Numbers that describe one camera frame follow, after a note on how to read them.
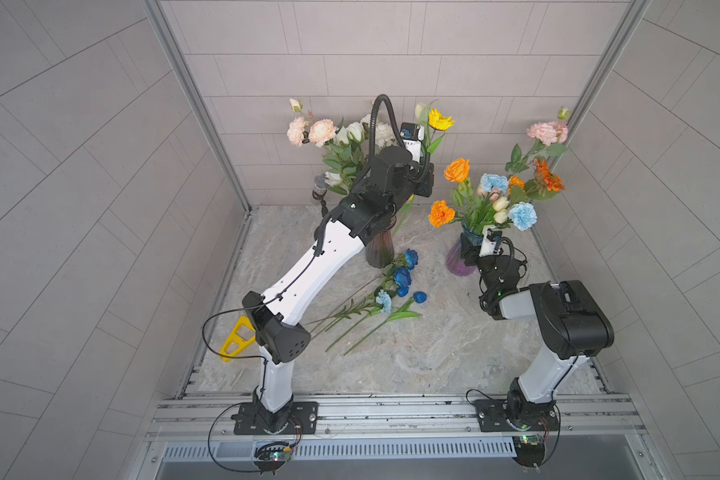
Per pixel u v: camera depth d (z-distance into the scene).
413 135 0.54
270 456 0.65
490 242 0.77
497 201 0.77
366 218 0.48
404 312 0.89
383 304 0.86
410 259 0.96
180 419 0.72
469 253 0.81
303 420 0.71
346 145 0.79
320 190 0.87
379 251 0.93
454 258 0.94
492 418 0.71
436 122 0.60
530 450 0.67
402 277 0.90
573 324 0.48
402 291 0.91
